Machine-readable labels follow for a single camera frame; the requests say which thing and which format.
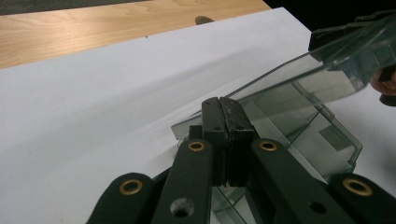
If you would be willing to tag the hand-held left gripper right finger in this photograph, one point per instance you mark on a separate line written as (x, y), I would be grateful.
(239, 137)

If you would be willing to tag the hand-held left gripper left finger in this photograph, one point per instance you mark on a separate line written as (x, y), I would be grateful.
(213, 140)

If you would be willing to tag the clear grey compartment box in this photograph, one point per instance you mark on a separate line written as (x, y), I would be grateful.
(311, 124)

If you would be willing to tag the white board sheet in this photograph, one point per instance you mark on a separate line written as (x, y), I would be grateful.
(93, 109)

